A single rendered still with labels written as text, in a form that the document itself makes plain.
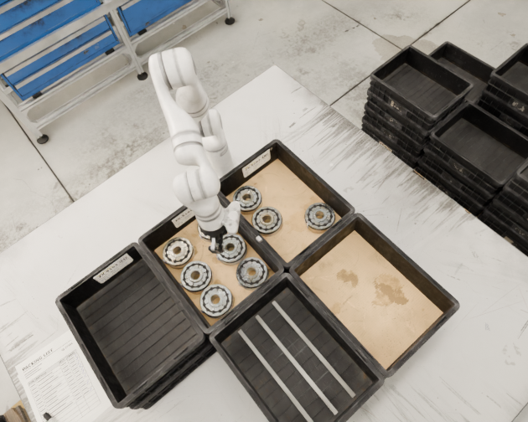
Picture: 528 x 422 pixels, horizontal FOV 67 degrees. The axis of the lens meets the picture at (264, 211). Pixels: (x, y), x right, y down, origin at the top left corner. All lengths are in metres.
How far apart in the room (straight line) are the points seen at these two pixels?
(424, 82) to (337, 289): 1.35
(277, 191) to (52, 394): 1.01
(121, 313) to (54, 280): 0.40
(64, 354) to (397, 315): 1.12
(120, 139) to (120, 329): 1.75
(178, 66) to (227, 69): 2.09
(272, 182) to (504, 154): 1.25
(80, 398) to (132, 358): 0.27
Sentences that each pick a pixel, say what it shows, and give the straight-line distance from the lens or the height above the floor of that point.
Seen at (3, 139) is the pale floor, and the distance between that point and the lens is 3.38.
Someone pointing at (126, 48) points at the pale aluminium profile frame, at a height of 0.28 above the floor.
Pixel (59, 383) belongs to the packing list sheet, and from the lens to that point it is 1.60.
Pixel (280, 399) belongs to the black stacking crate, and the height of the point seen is 0.83.
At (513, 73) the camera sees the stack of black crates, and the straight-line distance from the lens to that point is 2.50.
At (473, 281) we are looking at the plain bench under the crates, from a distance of 1.55.
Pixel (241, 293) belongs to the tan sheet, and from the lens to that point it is 1.31.
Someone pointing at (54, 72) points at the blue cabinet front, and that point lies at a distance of 2.96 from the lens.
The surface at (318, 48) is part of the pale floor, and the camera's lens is 3.19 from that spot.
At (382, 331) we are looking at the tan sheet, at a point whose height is 0.83.
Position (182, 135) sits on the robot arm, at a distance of 0.94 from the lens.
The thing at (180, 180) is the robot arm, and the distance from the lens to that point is 0.90.
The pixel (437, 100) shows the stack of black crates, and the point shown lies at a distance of 2.25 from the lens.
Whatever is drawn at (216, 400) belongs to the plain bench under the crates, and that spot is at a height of 0.70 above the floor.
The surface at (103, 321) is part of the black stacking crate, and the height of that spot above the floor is 0.83.
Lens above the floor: 2.08
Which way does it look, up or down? 62 degrees down
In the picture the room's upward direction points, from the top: 11 degrees counter-clockwise
